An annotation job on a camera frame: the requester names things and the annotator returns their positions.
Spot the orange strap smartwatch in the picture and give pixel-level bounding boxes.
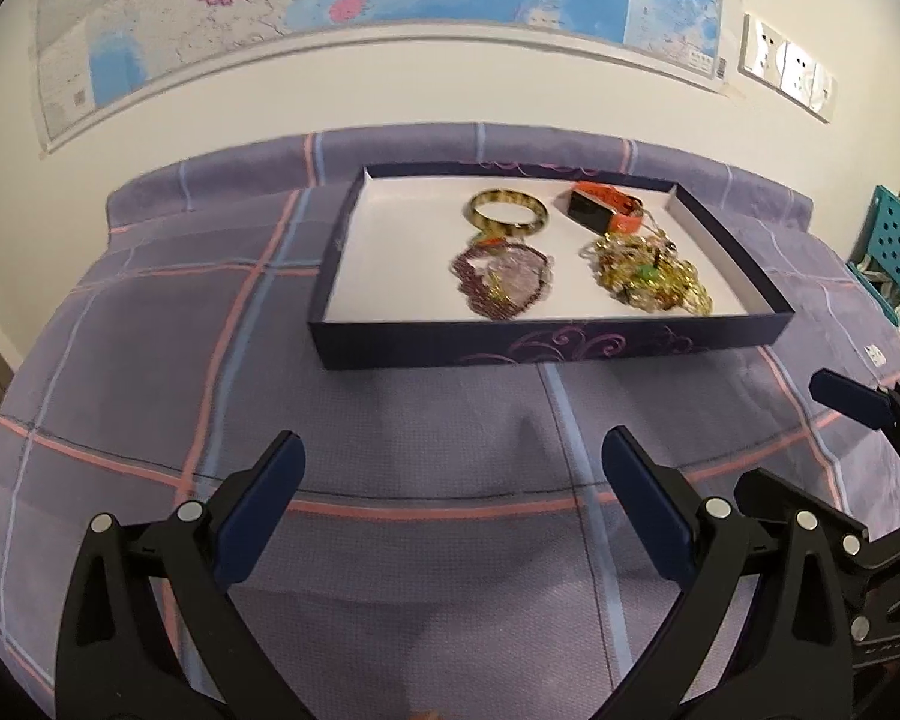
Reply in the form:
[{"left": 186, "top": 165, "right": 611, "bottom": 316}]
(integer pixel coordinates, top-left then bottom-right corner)
[{"left": 568, "top": 181, "right": 646, "bottom": 235}]

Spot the dark purple shallow box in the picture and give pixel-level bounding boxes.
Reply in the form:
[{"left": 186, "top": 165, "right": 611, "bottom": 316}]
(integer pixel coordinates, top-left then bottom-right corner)
[{"left": 307, "top": 163, "right": 796, "bottom": 372}]

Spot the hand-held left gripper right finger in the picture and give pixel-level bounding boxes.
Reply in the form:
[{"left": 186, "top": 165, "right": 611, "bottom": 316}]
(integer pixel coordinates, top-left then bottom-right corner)
[{"left": 592, "top": 426, "right": 852, "bottom": 720}]

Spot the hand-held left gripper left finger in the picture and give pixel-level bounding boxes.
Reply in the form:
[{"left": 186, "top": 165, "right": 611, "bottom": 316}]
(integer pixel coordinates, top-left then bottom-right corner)
[{"left": 55, "top": 431, "right": 306, "bottom": 720}]

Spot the amber speckled bangle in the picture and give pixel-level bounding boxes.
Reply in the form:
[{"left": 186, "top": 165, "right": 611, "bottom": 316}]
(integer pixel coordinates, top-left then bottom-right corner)
[{"left": 465, "top": 189, "right": 551, "bottom": 241}]

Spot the teal perforated plastic basket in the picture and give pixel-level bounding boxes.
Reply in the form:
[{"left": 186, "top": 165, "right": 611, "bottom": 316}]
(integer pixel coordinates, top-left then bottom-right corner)
[{"left": 847, "top": 184, "right": 900, "bottom": 316}]

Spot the purple plaid blanket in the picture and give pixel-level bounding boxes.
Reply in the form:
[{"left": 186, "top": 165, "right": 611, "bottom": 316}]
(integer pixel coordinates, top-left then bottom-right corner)
[{"left": 0, "top": 122, "right": 900, "bottom": 720}]

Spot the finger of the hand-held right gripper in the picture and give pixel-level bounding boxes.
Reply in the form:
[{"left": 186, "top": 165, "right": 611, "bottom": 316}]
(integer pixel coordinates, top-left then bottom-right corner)
[
  {"left": 808, "top": 369, "right": 900, "bottom": 440},
  {"left": 735, "top": 469, "right": 871, "bottom": 563}
]

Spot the white wall socket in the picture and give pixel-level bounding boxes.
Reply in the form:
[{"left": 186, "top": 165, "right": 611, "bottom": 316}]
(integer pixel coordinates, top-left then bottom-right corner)
[
  {"left": 741, "top": 13, "right": 785, "bottom": 83},
  {"left": 811, "top": 64, "right": 837, "bottom": 123},
  {"left": 778, "top": 37, "right": 818, "bottom": 102}
]

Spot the amber flower bead bracelet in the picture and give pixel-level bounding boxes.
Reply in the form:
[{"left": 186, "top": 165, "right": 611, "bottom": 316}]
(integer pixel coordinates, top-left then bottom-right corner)
[{"left": 579, "top": 221, "right": 691, "bottom": 308}]

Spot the dark purple bead necklace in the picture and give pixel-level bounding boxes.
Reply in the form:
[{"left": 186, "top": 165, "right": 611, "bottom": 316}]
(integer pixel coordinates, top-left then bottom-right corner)
[{"left": 450, "top": 235, "right": 556, "bottom": 323}]

